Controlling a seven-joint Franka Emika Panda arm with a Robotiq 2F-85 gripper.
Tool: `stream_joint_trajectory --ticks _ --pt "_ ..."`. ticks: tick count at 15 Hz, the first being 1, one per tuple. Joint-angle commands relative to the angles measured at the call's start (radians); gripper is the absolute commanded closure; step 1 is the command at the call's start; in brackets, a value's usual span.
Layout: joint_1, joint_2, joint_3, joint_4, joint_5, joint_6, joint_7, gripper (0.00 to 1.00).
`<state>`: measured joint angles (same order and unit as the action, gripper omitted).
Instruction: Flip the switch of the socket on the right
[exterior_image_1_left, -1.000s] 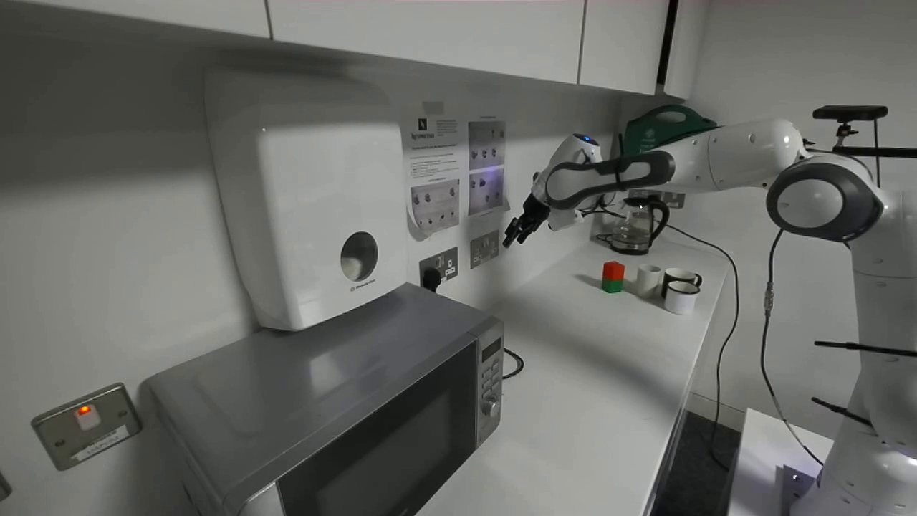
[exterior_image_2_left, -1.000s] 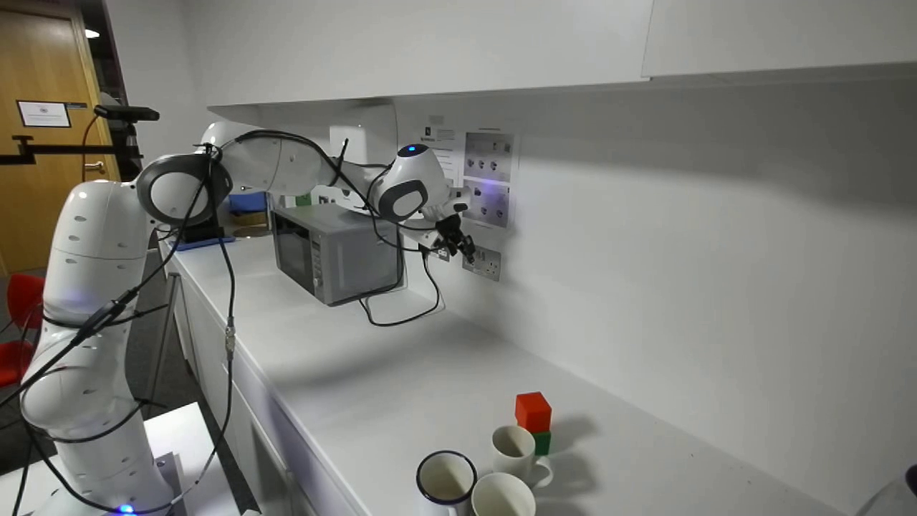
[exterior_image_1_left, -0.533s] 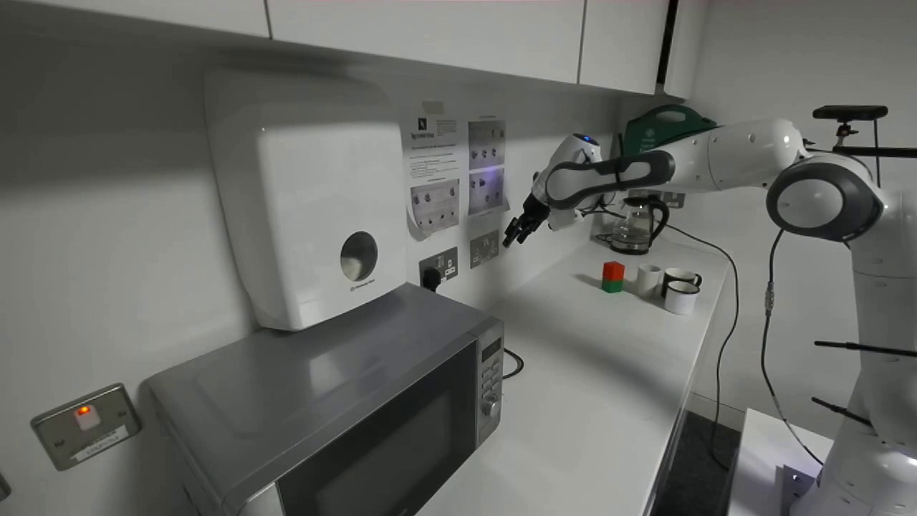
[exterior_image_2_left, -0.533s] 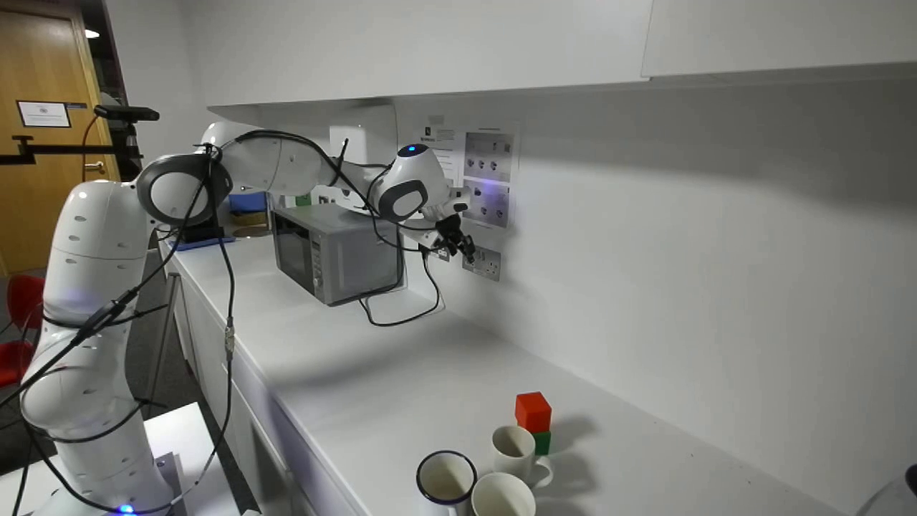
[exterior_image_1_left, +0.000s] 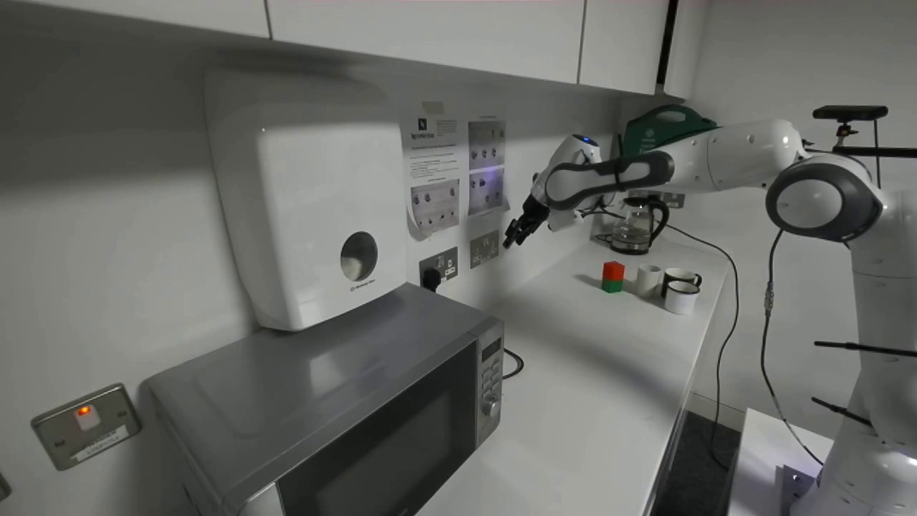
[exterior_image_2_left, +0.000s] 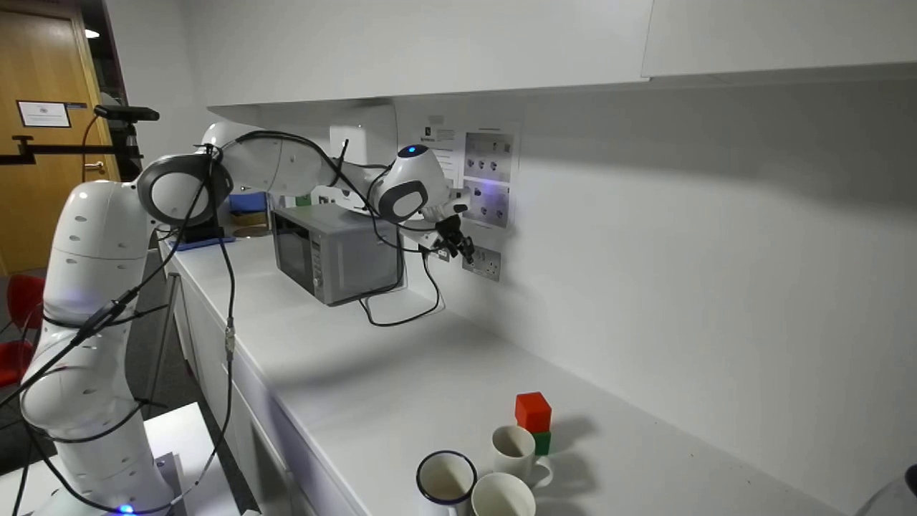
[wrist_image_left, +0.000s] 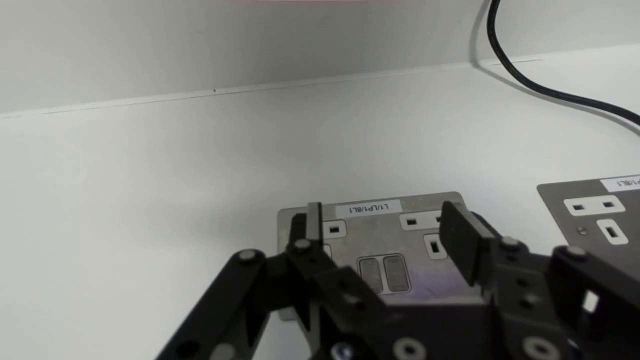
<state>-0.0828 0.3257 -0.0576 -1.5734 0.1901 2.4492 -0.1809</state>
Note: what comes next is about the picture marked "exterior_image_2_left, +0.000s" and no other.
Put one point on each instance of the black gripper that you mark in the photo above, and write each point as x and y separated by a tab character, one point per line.
453	243

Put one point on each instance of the wall socket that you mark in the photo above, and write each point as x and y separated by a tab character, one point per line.
485	262

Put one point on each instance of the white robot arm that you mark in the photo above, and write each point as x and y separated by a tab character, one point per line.
74	389

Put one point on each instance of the grey microwave oven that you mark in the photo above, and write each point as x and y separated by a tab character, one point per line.
336	253

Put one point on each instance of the red cube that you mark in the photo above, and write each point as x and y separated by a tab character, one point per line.
534	411

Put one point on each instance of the blue box stack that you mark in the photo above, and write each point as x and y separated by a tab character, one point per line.
248	213

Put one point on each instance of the white mug dark rim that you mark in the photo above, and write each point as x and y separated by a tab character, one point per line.
445	484

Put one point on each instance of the white mug front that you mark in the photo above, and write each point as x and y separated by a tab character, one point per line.
503	494

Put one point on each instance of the wooden door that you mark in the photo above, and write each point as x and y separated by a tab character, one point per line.
43	55

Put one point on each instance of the white paper notice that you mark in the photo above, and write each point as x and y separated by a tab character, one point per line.
43	117

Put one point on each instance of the white mug with handle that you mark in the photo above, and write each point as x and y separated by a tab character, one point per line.
514	452

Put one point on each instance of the upper white wall cabinet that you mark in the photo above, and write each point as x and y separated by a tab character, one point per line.
336	51

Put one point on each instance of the black camera stand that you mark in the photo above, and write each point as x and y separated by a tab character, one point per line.
120	147

